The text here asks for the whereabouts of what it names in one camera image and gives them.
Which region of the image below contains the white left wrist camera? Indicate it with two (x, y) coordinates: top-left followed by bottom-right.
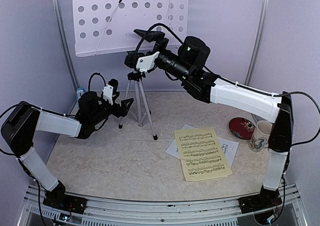
(102, 79), (120, 105)

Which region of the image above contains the left aluminium frame post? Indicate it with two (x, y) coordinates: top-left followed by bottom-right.
(52, 0), (79, 92)

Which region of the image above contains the right aluminium frame post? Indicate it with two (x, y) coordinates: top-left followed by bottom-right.
(245, 0), (270, 86)

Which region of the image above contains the aluminium frame post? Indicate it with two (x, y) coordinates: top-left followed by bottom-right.
(245, 0), (270, 86)
(52, 0), (79, 92)

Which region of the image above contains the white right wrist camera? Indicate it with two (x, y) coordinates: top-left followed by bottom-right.
(136, 52), (160, 73)

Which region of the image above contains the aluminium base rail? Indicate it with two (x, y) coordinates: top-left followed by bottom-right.
(14, 184), (310, 225)

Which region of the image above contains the yellow sheet music page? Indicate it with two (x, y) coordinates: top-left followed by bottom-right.
(174, 128), (233, 182)

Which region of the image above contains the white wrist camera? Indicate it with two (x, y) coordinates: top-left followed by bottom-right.
(102, 79), (120, 105)
(136, 52), (160, 73)

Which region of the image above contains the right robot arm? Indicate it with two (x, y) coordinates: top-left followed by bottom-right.
(125, 29), (294, 211)

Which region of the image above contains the blue and white box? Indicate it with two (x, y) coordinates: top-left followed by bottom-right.
(76, 87), (86, 100)

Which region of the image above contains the red floral saucer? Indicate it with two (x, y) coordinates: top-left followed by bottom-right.
(228, 117), (256, 140)

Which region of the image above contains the white perforated music stand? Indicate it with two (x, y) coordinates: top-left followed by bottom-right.
(71, 0), (189, 140)

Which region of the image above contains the white patterned mug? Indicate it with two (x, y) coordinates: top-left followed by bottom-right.
(249, 120), (273, 152)

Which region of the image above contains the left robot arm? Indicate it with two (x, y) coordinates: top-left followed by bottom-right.
(1, 91), (134, 208)

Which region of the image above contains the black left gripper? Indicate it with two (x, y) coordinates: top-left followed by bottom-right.
(91, 98), (134, 125)

